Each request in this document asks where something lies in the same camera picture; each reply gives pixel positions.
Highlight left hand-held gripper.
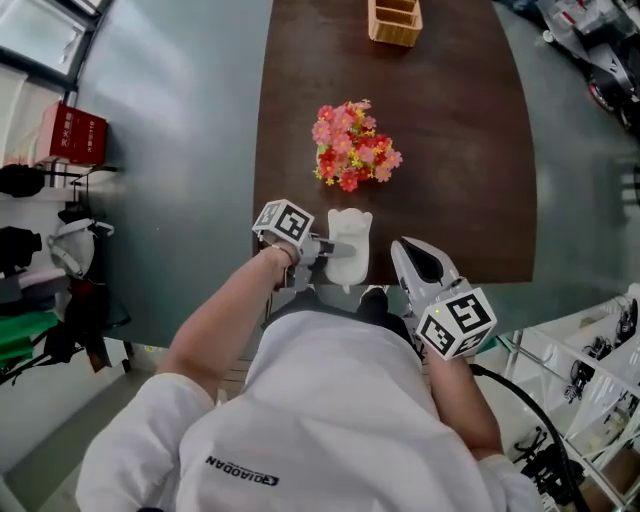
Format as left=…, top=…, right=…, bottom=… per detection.
left=251, top=198, right=362, bottom=293

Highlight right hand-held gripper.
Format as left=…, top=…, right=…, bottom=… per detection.
left=390, top=236, right=498, bottom=361

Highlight white bear-shaped plastic figure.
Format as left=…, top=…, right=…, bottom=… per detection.
left=324, top=207, right=374, bottom=295

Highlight person's right forearm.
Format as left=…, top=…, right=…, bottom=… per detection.
left=424, top=349, right=504, bottom=462

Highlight person's left forearm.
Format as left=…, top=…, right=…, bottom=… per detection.
left=157, top=243, right=301, bottom=402

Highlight person's dark trousers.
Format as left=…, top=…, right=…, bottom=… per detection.
left=259, top=284, right=426, bottom=362

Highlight white pot of artificial flowers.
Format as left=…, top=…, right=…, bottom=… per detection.
left=311, top=98, right=404, bottom=194

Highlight dark wooden table white legs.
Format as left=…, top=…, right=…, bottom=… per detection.
left=252, top=0, right=536, bottom=286

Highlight person's white shirt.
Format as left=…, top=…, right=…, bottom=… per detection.
left=74, top=309, right=546, bottom=512

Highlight black gadget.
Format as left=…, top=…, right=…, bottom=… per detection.
left=614, top=298, right=640, bottom=347
left=581, top=335, right=614, bottom=362
left=564, top=359, right=597, bottom=404

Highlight black folding stand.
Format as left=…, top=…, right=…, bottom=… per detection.
left=514, top=426, right=587, bottom=507

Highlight wooden organizer box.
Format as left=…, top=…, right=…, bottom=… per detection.
left=367, top=0, right=424, bottom=49

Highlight black coat rack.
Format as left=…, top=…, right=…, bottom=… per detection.
left=0, top=163, right=132, bottom=387

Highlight gray wheeled robot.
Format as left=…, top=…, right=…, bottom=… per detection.
left=583, top=28, right=640, bottom=132

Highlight red box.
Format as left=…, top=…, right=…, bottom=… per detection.
left=34, top=101, right=109, bottom=167

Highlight green jacket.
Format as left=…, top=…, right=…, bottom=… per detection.
left=0, top=309, right=59, bottom=372

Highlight large glass window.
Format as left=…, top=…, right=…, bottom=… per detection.
left=0, top=0, right=107, bottom=92

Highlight thick black cable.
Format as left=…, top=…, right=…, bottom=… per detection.
left=469, top=363, right=592, bottom=512

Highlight white strapped headset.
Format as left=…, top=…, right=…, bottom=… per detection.
left=46, top=217, right=116, bottom=281

